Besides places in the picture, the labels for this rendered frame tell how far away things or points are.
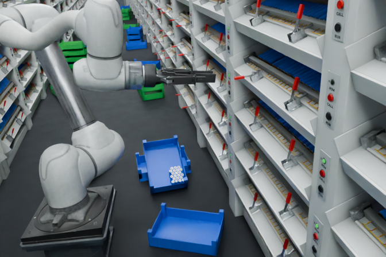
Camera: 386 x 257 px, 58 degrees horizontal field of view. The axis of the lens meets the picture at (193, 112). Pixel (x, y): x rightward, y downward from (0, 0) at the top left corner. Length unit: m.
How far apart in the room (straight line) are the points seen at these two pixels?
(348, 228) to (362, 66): 0.38
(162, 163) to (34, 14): 1.02
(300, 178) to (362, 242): 0.26
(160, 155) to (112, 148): 0.56
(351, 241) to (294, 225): 0.32
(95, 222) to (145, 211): 0.44
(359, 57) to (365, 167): 0.22
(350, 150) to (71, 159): 0.99
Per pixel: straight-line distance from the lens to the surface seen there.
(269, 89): 1.14
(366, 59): 0.74
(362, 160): 0.79
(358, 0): 0.71
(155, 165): 2.01
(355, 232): 0.90
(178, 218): 1.74
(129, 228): 1.74
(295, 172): 1.07
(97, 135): 1.51
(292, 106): 0.99
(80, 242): 1.45
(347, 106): 0.76
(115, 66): 1.07
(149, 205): 1.85
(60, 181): 1.41
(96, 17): 1.01
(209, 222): 1.71
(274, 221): 1.45
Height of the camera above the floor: 1.13
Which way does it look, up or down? 23 degrees down
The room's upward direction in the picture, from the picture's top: 4 degrees counter-clockwise
